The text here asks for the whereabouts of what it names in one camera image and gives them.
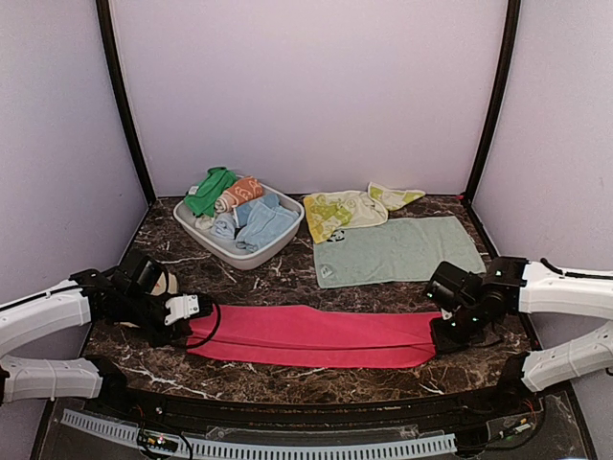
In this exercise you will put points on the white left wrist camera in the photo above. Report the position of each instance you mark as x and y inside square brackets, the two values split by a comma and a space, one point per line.
[181, 307]

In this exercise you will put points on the black left corner post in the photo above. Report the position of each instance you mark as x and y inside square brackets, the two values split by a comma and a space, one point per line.
[114, 69]

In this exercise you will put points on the round painted ceramic plate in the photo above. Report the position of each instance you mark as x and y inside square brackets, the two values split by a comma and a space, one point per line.
[148, 292]

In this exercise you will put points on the light blue rolled towel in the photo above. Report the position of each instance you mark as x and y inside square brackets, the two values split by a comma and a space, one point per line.
[261, 221]

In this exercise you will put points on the black front table rail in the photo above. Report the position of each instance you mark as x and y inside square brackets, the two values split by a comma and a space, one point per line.
[195, 394]

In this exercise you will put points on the mint green panda towel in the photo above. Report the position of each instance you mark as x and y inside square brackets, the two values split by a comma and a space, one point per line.
[399, 250]

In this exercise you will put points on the grey slotted cable duct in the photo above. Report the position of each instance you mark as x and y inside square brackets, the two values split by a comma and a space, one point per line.
[234, 443]

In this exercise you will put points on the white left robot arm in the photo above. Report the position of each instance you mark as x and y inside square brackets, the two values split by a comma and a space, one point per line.
[61, 307]

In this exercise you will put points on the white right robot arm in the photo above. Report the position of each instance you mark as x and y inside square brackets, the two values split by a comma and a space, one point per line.
[572, 310]

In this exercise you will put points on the orange rolled towel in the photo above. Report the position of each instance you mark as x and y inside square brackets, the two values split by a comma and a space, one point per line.
[245, 189]

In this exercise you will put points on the pink microfibre towel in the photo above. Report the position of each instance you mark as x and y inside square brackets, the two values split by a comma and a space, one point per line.
[302, 336]

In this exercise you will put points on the small blue rolled towel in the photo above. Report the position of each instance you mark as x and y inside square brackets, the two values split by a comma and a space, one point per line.
[224, 231]

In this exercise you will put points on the yellow green patterned towel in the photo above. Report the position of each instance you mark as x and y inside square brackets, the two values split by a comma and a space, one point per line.
[328, 212]

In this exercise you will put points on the black corner post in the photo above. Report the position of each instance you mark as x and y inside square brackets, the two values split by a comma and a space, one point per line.
[495, 101]
[114, 69]

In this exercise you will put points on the grey plastic basin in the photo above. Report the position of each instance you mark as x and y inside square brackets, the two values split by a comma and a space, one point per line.
[226, 250]

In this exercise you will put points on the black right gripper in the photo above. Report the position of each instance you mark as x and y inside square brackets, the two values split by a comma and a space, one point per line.
[443, 344]

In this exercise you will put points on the green rolled towel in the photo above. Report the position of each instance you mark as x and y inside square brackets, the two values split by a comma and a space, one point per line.
[201, 198]

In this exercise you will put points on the black right corner post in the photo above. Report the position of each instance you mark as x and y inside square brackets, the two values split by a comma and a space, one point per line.
[495, 101]

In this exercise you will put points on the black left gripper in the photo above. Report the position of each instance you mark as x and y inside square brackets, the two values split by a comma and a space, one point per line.
[180, 328]

